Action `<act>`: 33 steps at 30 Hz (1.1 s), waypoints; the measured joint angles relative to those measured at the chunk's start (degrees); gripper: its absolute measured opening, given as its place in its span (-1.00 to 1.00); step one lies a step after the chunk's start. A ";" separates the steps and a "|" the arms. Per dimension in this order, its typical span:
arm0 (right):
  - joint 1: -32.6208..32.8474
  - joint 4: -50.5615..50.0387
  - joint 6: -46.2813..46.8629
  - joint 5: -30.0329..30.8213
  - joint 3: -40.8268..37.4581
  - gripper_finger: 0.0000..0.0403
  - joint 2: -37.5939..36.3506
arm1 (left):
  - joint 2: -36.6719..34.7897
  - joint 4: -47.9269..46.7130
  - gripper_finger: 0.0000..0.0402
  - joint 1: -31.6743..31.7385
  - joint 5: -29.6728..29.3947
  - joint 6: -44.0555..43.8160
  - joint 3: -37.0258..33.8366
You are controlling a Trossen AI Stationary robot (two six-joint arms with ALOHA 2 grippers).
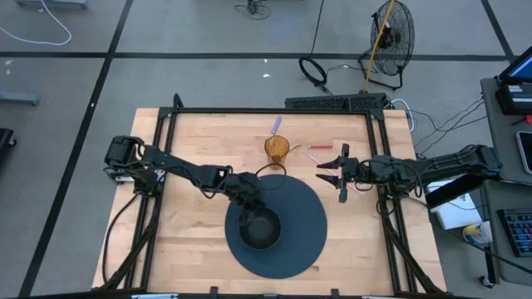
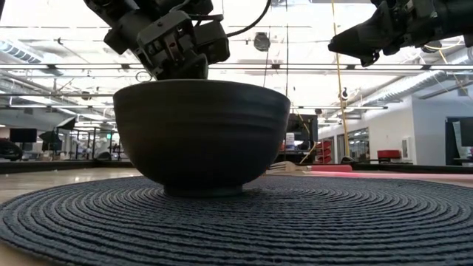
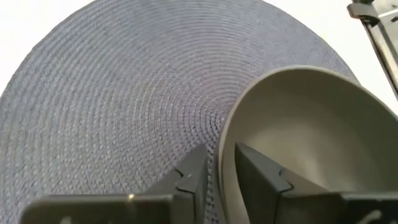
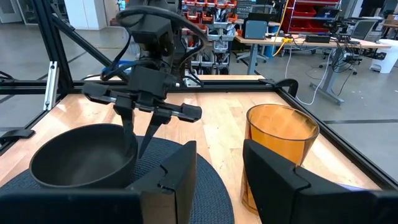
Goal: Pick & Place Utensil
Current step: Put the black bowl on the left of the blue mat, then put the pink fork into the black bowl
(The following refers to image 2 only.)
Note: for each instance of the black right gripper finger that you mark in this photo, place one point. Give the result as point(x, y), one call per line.
point(354, 42)
point(370, 59)

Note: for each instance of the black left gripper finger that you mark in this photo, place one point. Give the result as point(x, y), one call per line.
point(188, 70)

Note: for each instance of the black ceramic bowl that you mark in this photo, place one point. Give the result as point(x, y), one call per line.
point(201, 136)

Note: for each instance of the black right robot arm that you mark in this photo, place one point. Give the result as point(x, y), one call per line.
point(456, 18)

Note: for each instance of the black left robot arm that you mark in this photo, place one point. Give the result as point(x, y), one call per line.
point(118, 22)

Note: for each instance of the yellow hanging pole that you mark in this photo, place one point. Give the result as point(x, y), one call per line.
point(340, 92)

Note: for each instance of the red storage shelf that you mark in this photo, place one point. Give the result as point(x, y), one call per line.
point(324, 152)

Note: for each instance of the white plastic bottle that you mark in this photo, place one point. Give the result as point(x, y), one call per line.
point(290, 141)

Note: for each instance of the dark doorway panel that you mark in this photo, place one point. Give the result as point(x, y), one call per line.
point(458, 142)

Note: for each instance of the round dark woven placemat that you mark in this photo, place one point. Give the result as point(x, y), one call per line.
point(236, 225)

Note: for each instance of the small black monitor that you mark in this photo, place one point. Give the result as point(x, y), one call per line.
point(23, 135)

